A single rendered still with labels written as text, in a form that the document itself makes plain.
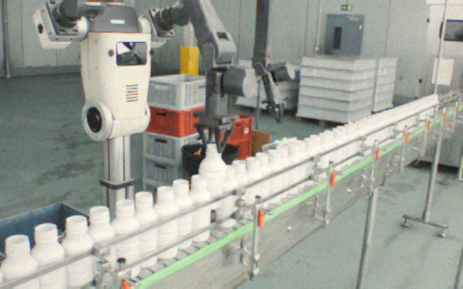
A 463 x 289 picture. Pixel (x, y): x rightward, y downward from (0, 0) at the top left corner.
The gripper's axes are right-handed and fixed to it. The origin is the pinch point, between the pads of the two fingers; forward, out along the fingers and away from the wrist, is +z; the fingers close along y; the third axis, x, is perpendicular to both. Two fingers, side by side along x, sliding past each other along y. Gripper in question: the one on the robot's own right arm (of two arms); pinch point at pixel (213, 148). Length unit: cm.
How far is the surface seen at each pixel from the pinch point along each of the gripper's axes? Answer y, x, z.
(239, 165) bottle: 0.8, 10.5, 6.3
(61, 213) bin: -56, -9, 32
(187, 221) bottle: 2.6, -12.5, 15.2
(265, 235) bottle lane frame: 5.7, 19.6, 29.1
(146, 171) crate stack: -205, 170, 92
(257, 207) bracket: 11.4, 4.6, 14.0
